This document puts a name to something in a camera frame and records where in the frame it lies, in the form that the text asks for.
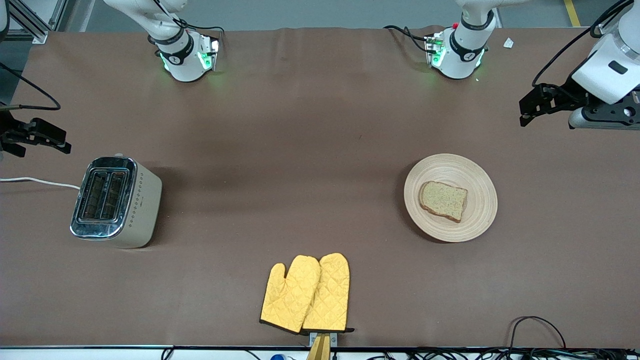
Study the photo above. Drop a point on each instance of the brown table cover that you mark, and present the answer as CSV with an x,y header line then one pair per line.
x,y
320,140

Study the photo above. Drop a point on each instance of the small blue object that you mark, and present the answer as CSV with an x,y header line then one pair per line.
x,y
278,357

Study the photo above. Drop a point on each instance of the round wooden plate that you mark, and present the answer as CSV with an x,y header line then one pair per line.
x,y
480,210

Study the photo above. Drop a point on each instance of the wooden stick metal bracket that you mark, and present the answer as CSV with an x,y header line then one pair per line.
x,y
320,347

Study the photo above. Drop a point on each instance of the brown bread slice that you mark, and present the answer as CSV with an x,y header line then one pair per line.
x,y
444,201

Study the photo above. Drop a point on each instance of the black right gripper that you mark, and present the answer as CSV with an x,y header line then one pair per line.
x,y
11,133

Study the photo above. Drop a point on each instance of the aluminium frame profile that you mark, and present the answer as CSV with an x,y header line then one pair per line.
x,y
35,30

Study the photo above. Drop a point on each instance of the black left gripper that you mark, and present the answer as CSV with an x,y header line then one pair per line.
x,y
565,96

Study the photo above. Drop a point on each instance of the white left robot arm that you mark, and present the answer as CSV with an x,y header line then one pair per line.
x,y
457,57

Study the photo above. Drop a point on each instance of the yellow quilted oven mitt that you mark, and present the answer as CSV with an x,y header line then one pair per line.
x,y
330,290
290,295

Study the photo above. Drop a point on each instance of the beige chrome two-slot toaster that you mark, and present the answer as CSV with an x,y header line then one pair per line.
x,y
135,200

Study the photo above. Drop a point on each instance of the small white paper scrap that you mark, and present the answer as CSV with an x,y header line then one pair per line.
x,y
508,43

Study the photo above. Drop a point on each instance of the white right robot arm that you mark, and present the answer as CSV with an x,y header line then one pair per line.
x,y
182,65

